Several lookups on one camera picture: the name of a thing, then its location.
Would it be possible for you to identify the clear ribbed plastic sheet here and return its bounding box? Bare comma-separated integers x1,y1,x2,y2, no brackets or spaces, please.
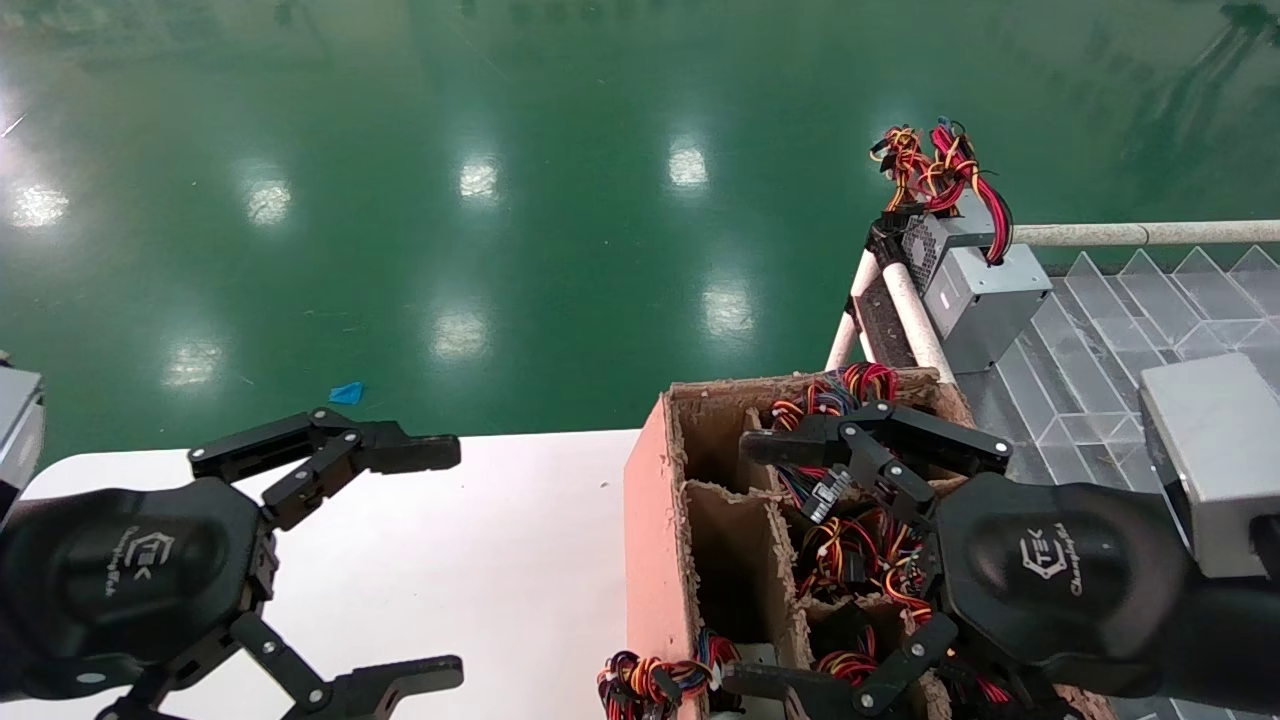
960,245,1280,720

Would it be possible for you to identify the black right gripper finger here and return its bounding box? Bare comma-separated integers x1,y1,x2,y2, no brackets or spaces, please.
720,610,961,720
740,400,1013,528

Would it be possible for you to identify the dark rack strip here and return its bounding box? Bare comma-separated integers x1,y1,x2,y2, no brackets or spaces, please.
856,275,919,369

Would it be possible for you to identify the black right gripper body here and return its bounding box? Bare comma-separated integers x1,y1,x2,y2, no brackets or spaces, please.
935,472,1193,699

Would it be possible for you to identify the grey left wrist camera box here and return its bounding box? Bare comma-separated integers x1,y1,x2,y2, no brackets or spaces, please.
0,352,47,506

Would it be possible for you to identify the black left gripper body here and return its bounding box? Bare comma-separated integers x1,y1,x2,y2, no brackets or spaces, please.
0,476,279,703

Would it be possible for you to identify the black pipe joint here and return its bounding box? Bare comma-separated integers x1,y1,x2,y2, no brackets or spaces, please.
866,215,909,269

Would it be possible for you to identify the white frame pipe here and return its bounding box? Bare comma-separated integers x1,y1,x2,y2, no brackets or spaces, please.
880,260,958,386
825,248,883,373
1010,220,1280,248

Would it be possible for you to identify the grey power supply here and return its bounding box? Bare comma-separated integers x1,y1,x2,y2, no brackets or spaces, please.
798,510,871,601
865,508,941,626
598,628,791,720
838,362,901,406
815,630,883,687
870,125,1001,291
940,645,1016,706
768,378,859,525
922,118,1053,374

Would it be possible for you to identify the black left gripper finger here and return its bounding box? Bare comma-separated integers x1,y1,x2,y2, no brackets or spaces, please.
188,407,463,533
95,612,466,720

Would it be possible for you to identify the brown cardboard divider box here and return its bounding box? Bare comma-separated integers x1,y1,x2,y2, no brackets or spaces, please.
625,365,1116,720

